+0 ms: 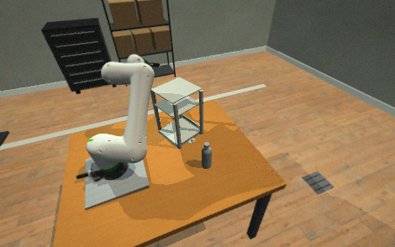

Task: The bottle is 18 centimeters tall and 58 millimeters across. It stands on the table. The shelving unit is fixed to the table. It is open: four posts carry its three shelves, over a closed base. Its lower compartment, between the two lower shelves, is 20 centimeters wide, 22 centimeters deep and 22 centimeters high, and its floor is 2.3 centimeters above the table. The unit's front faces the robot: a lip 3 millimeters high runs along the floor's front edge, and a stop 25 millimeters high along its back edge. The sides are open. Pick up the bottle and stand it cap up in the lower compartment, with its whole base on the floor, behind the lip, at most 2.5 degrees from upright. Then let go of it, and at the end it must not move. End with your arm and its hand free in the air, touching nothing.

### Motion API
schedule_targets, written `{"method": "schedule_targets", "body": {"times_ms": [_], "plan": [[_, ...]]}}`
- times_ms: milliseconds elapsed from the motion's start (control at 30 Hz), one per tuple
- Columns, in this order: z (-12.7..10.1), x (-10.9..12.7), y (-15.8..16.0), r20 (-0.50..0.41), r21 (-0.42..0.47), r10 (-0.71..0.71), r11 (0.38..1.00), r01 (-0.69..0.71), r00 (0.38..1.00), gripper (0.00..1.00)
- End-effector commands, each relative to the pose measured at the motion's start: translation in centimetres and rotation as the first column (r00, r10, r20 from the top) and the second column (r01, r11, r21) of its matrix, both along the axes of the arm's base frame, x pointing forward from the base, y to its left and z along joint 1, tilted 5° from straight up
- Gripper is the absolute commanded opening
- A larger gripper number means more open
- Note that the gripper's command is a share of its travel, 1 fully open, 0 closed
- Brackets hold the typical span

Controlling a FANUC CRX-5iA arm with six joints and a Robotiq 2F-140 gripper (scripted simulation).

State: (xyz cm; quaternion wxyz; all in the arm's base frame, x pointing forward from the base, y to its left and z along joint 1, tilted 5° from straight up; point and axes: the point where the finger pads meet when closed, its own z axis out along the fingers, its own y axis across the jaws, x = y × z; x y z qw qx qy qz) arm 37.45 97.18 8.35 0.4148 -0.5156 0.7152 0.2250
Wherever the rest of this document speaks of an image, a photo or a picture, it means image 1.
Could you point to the dark grey bottle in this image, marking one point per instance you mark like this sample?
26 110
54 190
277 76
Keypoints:
206 156

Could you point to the grey metal shelving unit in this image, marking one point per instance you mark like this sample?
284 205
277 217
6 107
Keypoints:
176 102

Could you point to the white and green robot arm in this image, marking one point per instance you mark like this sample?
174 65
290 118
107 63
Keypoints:
112 153

